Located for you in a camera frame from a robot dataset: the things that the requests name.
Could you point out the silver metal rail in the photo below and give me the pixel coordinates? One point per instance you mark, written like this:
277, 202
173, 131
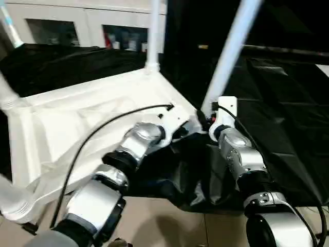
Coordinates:
288, 50

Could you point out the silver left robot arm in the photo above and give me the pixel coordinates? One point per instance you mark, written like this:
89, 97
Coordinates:
141, 139

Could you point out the black work mat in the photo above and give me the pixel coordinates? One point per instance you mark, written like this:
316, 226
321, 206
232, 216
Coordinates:
288, 103

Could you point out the white glass-door cabinet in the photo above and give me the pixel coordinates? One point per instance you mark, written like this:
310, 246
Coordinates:
77, 13

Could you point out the dark robot left foot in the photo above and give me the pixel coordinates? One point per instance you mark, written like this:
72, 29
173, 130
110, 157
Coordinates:
119, 243

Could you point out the white plastic table top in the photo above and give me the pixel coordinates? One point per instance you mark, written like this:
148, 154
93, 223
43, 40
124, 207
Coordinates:
61, 113

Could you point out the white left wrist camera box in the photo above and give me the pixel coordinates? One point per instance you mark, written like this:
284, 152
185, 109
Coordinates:
174, 118

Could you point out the small yellow label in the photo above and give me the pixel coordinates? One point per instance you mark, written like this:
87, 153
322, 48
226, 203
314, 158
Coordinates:
203, 47

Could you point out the teal plastic object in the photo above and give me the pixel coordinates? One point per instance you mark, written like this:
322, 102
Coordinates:
10, 23

